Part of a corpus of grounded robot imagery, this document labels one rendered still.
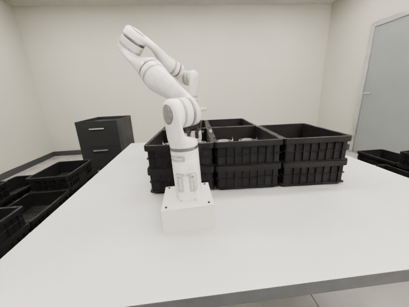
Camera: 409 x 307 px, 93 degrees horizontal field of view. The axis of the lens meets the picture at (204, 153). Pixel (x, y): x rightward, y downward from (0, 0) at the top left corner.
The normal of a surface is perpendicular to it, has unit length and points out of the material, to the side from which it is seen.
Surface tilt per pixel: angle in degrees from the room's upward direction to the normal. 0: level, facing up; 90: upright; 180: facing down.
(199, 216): 90
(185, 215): 90
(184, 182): 90
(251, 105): 90
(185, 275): 0
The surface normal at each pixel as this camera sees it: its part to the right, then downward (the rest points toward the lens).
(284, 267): -0.04, -0.96
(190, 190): 0.00, 0.29
